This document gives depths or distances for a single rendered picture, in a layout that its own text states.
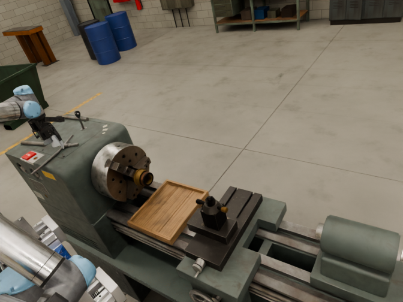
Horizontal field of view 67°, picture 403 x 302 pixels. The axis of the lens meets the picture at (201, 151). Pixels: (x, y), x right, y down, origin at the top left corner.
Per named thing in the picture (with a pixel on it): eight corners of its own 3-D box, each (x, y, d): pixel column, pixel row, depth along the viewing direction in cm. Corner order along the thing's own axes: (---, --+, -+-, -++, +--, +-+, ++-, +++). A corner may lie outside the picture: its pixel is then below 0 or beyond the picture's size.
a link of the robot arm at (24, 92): (7, 91, 141) (22, 83, 147) (20, 112, 147) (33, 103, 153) (17, 91, 137) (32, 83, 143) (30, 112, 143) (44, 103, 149)
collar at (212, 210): (199, 211, 126) (197, 207, 125) (208, 199, 131) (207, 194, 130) (215, 217, 122) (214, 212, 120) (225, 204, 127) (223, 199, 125)
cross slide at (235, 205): (186, 256, 133) (183, 250, 131) (231, 192, 160) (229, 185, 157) (221, 272, 124) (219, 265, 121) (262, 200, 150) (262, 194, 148)
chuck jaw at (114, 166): (120, 174, 164) (104, 167, 155) (123, 166, 166) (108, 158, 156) (134, 179, 158) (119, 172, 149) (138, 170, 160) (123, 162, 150)
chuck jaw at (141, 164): (128, 165, 168) (141, 152, 175) (131, 172, 171) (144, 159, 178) (142, 169, 162) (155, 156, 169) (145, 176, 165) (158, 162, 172)
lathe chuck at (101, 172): (102, 207, 165) (89, 156, 153) (142, 181, 189) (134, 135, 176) (113, 212, 161) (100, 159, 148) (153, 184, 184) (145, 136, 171)
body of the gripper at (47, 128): (36, 139, 157) (24, 120, 150) (50, 130, 162) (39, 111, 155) (45, 142, 152) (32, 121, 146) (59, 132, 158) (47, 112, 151)
